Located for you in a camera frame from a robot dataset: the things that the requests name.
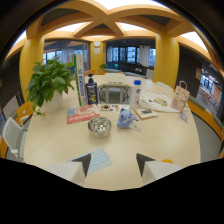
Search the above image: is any shiny silver metal bowl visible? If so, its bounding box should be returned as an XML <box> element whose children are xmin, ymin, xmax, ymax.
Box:
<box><xmin>87</xmin><ymin>115</ymin><xmax>112</xmax><ymax>139</ymax></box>

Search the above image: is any green potted plant white pot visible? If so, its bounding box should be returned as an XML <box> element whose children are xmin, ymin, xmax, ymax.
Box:
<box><xmin>25</xmin><ymin>56</ymin><xmax>76</xmax><ymax>117</ymax></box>

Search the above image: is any white mesh office chair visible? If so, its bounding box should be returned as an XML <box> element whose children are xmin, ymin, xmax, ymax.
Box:
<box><xmin>1</xmin><ymin>116</ymin><xmax>31</xmax><ymax>161</ymax></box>

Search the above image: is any pink paper gift bag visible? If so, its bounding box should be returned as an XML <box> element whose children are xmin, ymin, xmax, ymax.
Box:
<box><xmin>170</xmin><ymin>80</ymin><xmax>191</xmax><ymax>113</ymax></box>

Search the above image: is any small colourful card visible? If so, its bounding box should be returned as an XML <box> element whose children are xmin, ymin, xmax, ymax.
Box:
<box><xmin>178</xmin><ymin>111</ymin><xmax>189</xmax><ymax>124</ymax></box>

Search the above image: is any white bottle blue cap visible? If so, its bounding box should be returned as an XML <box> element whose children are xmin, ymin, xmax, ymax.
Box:
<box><xmin>129</xmin><ymin>79</ymin><xmax>143</xmax><ymax>110</ymax></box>

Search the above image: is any tall white green box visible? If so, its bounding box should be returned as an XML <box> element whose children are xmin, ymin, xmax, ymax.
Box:
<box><xmin>73</xmin><ymin>54</ymin><xmax>88</xmax><ymax>107</ymax></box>

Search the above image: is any blue plush toy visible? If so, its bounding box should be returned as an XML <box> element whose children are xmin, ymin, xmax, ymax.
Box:
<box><xmin>116</xmin><ymin>107</ymin><xmax>142</xmax><ymax>134</ymax></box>

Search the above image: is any orange chair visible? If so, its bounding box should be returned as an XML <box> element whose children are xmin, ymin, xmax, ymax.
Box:
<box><xmin>14</xmin><ymin>101</ymin><xmax>35</xmax><ymax>127</ymax></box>

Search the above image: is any red printed booklet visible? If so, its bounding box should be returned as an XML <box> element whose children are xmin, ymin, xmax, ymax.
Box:
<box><xmin>66</xmin><ymin>104</ymin><xmax>101</xmax><ymax>125</ymax></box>

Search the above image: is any dark blue pump bottle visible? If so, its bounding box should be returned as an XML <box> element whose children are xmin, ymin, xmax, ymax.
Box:
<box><xmin>85</xmin><ymin>73</ymin><xmax>99</xmax><ymax>106</ymax></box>

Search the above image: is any light blue paper sheet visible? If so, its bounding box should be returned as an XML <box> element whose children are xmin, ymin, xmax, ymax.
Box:
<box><xmin>67</xmin><ymin>147</ymin><xmax>113</xmax><ymax>175</ymax></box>

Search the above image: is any small printed card strip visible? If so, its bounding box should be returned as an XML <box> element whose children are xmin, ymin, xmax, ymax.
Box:
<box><xmin>100</xmin><ymin>103</ymin><xmax>130</xmax><ymax>112</ymax></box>

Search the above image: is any framed picture book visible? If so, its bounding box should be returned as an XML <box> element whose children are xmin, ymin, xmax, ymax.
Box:
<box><xmin>134</xmin><ymin>107</ymin><xmax>160</xmax><ymax>121</ymax></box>

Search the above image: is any white printed tote bag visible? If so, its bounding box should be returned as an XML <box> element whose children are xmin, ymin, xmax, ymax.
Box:
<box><xmin>138</xmin><ymin>91</ymin><xmax>180</xmax><ymax>114</ymax></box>

